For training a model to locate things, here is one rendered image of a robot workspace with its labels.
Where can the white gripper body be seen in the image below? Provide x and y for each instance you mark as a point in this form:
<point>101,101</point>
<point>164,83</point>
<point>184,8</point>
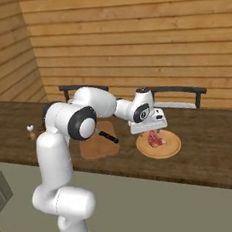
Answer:
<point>148,125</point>

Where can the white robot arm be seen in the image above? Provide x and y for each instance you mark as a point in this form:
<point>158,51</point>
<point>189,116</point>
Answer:
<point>55,160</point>

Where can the red raw meat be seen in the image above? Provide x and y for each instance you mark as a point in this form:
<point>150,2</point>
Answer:
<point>155,139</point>

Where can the round tan wooden plate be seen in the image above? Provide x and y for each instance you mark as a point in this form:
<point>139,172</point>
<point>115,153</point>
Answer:
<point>169,146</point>

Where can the brown wooden cutting board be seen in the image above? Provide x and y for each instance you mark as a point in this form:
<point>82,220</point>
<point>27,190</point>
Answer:
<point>97,148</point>

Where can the grey open drawer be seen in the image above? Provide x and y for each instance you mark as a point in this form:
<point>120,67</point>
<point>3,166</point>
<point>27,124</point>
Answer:
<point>1,191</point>

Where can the pale grey flat bar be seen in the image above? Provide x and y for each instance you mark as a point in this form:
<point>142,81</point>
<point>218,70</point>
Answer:
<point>177,105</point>

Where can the grey-green cupboard run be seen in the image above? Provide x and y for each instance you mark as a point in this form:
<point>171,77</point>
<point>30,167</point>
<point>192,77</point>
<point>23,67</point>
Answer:
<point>157,207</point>

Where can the black rail stand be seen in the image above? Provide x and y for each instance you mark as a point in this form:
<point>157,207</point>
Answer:
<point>179,89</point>

